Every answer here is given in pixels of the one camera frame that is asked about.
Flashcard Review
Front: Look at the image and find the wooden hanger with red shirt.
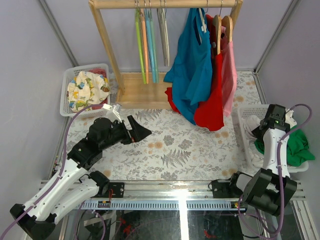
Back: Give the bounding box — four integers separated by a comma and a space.
205, 14, 222, 57

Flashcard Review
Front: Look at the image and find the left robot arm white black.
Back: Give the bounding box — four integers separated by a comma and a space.
10, 115, 152, 240

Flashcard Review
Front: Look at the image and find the white cloth in basket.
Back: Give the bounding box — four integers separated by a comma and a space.
243, 108, 297, 168

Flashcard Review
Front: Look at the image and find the wooden clothes rack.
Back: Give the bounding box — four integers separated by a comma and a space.
88, 0, 243, 109

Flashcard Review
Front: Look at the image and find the orange plastic hanger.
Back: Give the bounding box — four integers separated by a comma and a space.
140, 10, 149, 84

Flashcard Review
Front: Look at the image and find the floral table cloth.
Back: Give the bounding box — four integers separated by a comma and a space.
61, 70, 266, 181

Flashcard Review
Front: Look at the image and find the patterned cream cloth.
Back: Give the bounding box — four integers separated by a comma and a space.
67, 71, 111, 113

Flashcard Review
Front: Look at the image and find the pink t shirt hanging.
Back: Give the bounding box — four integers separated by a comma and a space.
220, 26, 238, 117

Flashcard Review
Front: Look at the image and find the teal plastic hanger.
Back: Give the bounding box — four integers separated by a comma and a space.
149, 0, 159, 84

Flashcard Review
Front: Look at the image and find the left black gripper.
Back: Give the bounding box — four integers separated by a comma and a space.
101, 116, 153, 152

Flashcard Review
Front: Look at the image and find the right white plastic basket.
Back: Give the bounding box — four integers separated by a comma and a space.
236, 103, 310, 173

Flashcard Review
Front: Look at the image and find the left white plastic basket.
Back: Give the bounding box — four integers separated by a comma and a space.
59, 63, 109, 118

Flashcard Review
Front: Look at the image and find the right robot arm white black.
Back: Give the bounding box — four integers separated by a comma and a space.
209, 104, 297, 217

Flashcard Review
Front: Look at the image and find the dark red cloth in basket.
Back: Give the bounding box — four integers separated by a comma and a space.
88, 67, 107, 78

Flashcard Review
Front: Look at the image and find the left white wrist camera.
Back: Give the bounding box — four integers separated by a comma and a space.
102, 103, 122, 123

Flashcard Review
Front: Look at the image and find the green t shirt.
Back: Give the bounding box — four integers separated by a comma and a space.
249, 129, 316, 168

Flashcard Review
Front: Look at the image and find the white hanger with blue shirt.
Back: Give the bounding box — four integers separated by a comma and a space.
197, 8, 207, 33

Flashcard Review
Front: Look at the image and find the green plastic hanger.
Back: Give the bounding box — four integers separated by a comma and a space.
134, 0, 147, 84

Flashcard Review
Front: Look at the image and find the red t shirt hanging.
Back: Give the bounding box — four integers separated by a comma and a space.
164, 17, 224, 131

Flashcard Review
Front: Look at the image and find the blue t shirt hanging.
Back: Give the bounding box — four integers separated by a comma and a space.
164, 8, 213, 125

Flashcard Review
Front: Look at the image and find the blue plastic hanger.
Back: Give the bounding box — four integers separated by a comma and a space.
144, 7, 156, 83

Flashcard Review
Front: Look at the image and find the aluminium mounting rail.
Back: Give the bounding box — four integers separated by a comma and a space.
39, 179, 307, 211

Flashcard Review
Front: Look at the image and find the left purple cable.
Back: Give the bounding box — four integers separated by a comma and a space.
0, 103, 104, 240

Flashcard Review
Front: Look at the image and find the wooden hanger with pink shirt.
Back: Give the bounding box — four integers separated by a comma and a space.
221, 15, 233, 43

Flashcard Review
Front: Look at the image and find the white plastic basket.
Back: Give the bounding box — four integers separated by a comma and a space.
59, 63, 109, 118
236, 103, 310, 173

